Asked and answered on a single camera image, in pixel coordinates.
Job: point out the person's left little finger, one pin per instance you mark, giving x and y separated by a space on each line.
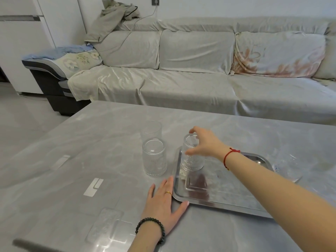
151 191

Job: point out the person's right hand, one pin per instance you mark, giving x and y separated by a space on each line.
210 145

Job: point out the person's left forearm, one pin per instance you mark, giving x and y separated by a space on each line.
145 241

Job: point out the white refrigerator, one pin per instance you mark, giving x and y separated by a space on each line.
21 49

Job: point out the person's right thumb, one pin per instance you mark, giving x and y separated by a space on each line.
195 152

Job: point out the person's left hand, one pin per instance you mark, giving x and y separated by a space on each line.
160 207

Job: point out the beige sofa back cushion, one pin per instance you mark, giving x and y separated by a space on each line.
328 55
196 51
131 49

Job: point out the silver metal tray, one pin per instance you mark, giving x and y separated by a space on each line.
223 191

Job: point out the grey beige jacket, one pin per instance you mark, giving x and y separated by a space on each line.
107 20

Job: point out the grey wall socket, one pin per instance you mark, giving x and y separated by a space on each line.
155 0

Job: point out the person's right forearm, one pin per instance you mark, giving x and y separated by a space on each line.
275 199

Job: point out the beige sofa cover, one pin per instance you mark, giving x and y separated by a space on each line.
183 89

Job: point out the floral blanket with blue edge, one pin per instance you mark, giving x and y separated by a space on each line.
76 59

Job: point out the pink floral sofa cushion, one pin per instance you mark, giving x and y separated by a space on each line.
278 53

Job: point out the black grey sofa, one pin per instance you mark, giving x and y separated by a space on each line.
44 81

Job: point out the clear ribbed drinking glass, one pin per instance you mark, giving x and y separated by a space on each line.
287 167
154 160
191 162
151 129

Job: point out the person's left thumb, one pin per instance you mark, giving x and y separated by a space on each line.
182 207

